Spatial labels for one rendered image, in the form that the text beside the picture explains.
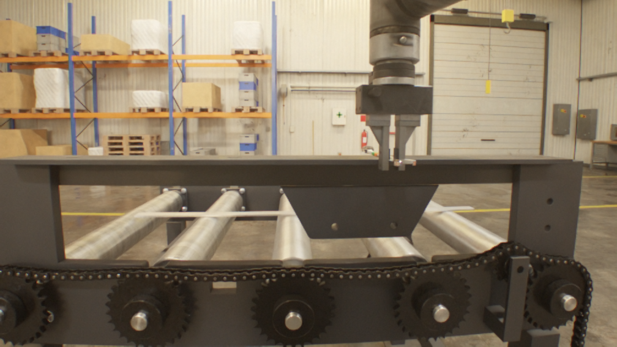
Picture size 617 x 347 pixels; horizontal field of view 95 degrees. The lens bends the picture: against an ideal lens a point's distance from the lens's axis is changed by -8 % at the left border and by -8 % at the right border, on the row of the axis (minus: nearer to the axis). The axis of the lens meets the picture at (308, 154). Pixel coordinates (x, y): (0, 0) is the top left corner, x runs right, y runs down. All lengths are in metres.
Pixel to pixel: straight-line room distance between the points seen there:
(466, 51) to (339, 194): 10.84
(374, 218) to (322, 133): 9.05
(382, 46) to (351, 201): 0.32
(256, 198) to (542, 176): 1.23
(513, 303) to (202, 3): 10.45
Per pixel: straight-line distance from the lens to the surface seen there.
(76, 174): 0.81
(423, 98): 0.58
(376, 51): 0.57
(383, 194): 0.69
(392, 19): 0.57
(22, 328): 0.91
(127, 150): 8.90
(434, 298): 0.71
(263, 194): 1.61
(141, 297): 0.72
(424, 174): 0.73
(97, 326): 0.88
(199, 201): 1.68
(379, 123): 0.56
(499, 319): 0.84
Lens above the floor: 1.23
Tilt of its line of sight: 5 degrees down
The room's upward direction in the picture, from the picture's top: straight up
